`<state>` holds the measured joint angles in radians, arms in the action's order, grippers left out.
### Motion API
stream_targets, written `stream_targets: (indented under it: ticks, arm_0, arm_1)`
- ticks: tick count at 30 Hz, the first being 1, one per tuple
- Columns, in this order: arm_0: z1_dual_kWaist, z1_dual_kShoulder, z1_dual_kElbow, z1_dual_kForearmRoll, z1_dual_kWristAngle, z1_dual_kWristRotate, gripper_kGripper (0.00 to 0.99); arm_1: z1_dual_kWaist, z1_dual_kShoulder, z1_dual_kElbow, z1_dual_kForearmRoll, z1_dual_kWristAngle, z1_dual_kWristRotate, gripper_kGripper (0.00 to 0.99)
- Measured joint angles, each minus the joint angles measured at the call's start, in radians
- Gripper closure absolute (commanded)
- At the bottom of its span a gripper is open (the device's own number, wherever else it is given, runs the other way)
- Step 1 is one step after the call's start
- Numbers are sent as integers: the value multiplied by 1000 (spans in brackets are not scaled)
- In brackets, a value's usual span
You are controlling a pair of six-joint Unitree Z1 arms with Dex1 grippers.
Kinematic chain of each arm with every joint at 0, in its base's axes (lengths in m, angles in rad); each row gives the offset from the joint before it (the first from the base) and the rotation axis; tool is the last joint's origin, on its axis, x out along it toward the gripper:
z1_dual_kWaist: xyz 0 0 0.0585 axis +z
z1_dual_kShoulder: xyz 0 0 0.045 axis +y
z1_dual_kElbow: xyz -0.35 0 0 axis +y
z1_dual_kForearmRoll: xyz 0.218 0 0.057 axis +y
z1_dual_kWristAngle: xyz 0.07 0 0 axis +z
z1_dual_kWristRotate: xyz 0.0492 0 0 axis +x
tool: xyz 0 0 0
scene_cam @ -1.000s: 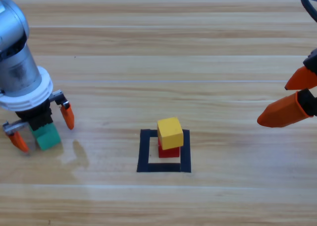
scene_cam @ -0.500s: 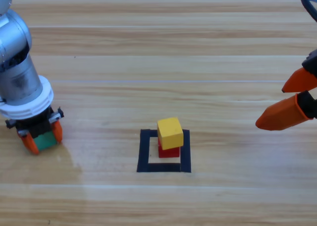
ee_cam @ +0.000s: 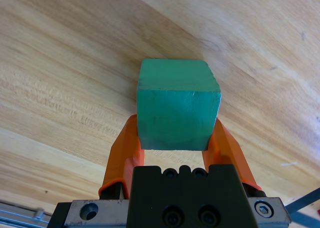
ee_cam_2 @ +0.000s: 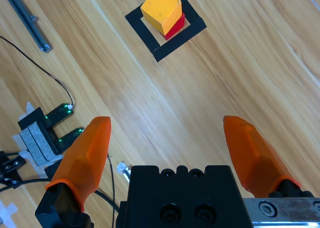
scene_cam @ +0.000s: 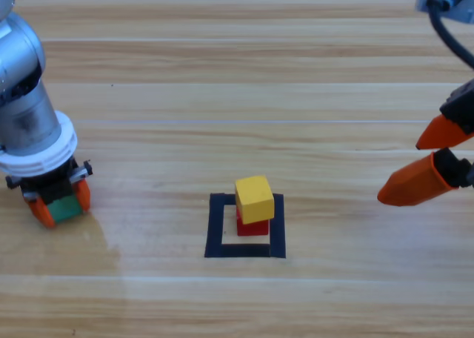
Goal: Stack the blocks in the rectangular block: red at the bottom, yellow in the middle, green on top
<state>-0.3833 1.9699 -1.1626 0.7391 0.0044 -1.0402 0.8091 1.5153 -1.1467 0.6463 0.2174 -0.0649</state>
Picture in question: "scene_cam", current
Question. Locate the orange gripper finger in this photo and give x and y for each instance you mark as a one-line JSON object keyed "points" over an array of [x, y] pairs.
{"points": [[83, 195], [414, 188], [442, 136], [41, 212]]}

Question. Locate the black tape square outline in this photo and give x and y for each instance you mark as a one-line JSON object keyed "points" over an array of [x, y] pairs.
{"points": [[244, 251]]}

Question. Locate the yellow wooden cube block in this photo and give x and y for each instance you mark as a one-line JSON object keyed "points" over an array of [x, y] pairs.
{"points": [[255, 199]]}

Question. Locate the green wooden cube block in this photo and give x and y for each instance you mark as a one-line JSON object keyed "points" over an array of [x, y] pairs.
{"points": [[64, 209]]}

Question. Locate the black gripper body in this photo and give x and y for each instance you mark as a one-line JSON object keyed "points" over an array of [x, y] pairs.
{"points": [[52, 184], [461, 108]]}

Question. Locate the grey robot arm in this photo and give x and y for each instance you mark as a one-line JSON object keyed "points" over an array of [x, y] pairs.
{"points": [[22, 104]]}

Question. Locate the red wooden cube block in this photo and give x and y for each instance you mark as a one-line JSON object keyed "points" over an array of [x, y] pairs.
{"points": [[255, 228]]}

